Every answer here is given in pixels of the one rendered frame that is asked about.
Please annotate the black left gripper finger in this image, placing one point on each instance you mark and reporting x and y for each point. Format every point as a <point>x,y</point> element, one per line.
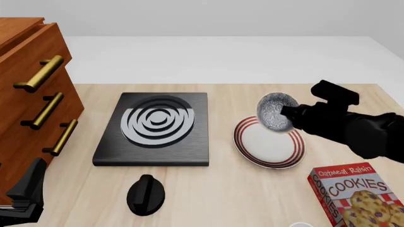
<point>30,182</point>

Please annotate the wooden cabinet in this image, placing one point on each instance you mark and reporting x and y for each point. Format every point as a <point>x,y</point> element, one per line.
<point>19,151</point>

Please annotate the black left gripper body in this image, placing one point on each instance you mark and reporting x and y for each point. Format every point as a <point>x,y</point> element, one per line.
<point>22,214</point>

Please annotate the flat black stove plate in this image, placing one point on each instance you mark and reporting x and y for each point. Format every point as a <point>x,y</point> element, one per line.
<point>158,146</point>

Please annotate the white plate with red rings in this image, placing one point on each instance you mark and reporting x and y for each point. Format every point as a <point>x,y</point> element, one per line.
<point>268,146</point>

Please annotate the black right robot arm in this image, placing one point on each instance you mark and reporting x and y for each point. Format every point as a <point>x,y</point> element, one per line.
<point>372,132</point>

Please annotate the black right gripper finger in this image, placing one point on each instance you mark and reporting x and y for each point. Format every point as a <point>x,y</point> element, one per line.
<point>289,111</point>

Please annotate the black patterned bowl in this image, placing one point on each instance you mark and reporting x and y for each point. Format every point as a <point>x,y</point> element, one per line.
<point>271,111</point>

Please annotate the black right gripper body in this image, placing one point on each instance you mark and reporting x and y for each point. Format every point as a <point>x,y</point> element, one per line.
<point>305,121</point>

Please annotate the oatmeal raisin cookies box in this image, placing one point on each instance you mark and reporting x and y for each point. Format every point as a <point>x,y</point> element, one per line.
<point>360,196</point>

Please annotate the round black stove knob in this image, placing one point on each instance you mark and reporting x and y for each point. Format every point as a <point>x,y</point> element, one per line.
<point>146,196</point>

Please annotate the wooden drawer with raised edge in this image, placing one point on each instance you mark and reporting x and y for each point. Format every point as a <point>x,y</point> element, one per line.
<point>22,59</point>

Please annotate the white ramekin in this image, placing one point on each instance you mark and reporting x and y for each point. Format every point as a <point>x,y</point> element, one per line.
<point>300,224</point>

